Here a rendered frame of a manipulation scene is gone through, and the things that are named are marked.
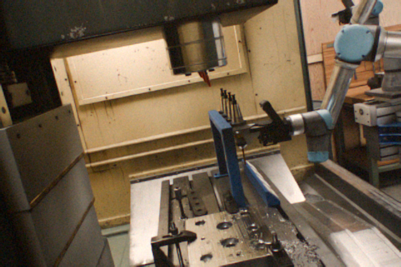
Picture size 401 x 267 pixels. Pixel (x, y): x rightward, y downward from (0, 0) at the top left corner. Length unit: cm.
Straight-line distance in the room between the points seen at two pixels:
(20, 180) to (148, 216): 114
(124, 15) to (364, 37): 76
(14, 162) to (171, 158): 133
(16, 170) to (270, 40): 155
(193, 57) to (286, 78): 124
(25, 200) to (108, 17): 43
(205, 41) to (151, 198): 124
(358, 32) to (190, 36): 59
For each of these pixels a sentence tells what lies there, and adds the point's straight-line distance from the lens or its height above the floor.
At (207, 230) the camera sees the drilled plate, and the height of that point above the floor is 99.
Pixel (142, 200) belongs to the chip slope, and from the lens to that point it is 197.
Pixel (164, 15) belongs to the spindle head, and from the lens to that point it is 84.
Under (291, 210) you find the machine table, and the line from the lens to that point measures 131.
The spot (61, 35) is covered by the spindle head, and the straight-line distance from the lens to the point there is 87.
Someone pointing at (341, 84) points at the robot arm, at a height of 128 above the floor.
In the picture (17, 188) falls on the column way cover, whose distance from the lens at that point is 83.
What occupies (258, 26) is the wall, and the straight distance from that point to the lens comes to 203.
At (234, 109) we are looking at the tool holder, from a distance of 128.
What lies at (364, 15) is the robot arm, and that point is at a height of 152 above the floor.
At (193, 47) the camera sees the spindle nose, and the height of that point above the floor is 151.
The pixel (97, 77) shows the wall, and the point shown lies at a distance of 200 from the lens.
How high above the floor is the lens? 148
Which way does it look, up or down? 12 degrees down
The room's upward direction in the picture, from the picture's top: 11 degrees counter-clockwise
